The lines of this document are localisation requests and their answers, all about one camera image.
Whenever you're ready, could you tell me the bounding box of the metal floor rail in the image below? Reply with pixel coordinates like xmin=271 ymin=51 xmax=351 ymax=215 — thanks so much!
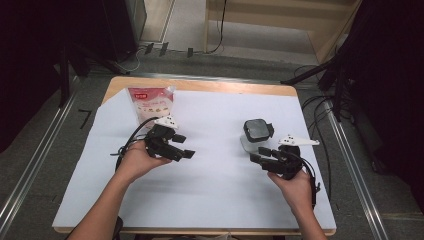
xmin=0 ymin=89 xmax=80 ymax=231
xmin=324 ymin=99 xmax=390 ymax=240

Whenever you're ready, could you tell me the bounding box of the black cabinet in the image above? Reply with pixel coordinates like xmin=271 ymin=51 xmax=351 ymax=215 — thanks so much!
xmin=101 ymin=0 xmax=148 ymax=63

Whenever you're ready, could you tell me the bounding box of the black metal stand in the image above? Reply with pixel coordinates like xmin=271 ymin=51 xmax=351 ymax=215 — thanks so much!
xmin=279 ymin=49 xmax=355 ymax=123
xmin=59 ymin=42 xmax=132 ymax=108

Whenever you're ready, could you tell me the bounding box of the white paper sheet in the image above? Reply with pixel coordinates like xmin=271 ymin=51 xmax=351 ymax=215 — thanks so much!
xmin=52 ymin=87 xmax=337 ymax=231

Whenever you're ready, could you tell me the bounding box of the hand-held gripper black cable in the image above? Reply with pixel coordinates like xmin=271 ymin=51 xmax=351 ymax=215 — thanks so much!
xmin=293 ymin=154 xmax=322 ymax=210
xmin=110 ymin=116 xmax=161 ymax=173

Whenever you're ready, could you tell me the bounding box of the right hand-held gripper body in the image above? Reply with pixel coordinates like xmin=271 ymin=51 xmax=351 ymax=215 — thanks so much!
xmin=266 ymin=134 xmax=320 ymax=181

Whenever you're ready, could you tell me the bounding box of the black rounded object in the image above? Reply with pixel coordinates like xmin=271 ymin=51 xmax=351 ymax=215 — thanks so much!
xmin=111 ymin=215 xmax=125 ymax=240

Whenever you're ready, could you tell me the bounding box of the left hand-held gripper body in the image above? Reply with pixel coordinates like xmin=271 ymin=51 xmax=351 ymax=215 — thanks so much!
xmin=144 ymin=115 xmax=179 ymax=159

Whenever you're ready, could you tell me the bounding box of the red and white pouch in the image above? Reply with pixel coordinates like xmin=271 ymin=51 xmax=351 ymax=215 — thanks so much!
xmin=127 ymin=85 xmax=177 ymax=132

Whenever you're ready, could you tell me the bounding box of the thin black hanging cable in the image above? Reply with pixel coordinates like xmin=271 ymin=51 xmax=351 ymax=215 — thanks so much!
xmin=205 ymin=0 xmax=229 ymax=55

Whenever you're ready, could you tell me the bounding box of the left hand-held gripper black cable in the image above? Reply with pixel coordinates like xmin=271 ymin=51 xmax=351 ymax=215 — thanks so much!
xmin=110 ymin=116 xmax=161 ymax=173

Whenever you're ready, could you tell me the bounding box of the right hand-held gripper black cable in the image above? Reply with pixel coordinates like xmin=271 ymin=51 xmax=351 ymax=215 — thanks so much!
xmin=293 ymin=154 xmax=322 ymax=210

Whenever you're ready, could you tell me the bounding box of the person's left hand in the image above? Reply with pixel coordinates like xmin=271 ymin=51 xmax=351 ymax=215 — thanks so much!
xmin=114 ymin=140 xmax=173 ymax=185

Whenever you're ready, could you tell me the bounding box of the black floor cable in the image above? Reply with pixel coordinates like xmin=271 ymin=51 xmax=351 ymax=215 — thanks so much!
xmin=300 ymin=94 xmax=335 ymax=202
xmin=293 ymin=64 xmax=322 ymax=82

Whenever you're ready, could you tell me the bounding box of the wooden table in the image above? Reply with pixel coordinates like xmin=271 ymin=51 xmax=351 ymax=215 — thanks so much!
xmin=52 ymin=75 xmax=337 ymax=237

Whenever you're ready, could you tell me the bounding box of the white floor cable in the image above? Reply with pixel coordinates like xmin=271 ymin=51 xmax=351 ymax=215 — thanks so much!
xmin=116 ymin=45 xmax=148 ymax=75

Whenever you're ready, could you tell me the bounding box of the dark curtain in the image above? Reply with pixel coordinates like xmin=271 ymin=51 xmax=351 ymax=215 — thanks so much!
xmin=0 ymin=0 xmax=113 ymax=155
xmin=333 ymin=0 xmax=424 ymax=215

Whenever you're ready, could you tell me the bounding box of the person's right hand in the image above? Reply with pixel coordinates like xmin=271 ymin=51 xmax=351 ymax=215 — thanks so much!
xmin=267 ymin=170 xmax=315 ymax=215

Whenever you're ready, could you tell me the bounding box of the clear container with black lid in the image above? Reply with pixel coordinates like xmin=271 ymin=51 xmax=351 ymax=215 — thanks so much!
xmin=240 ymin=118 xmax=276 ymax=155

